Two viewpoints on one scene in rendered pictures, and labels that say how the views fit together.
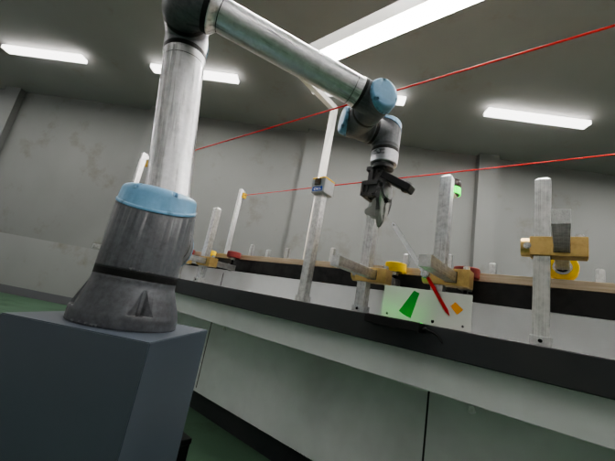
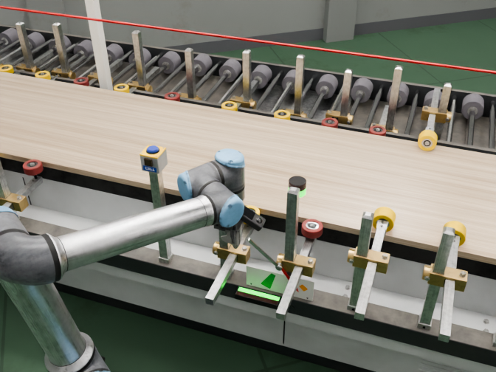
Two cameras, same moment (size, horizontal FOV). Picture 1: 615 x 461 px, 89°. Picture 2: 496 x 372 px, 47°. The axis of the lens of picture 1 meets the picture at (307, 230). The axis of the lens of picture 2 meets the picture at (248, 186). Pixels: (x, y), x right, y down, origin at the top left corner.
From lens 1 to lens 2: 168 cm
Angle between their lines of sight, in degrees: 53
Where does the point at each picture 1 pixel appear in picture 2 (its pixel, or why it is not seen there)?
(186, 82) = (41, 291)
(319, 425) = (201, 305)
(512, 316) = (345, 252)
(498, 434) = not seen: hidden behind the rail
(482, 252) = not seen: outside the picture
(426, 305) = (281, 283)
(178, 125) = (56, 321)
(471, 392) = (313, 323)
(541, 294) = (356, 286)
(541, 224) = (362, 248)
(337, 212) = not seen: outside the picture
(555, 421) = (357, 336)
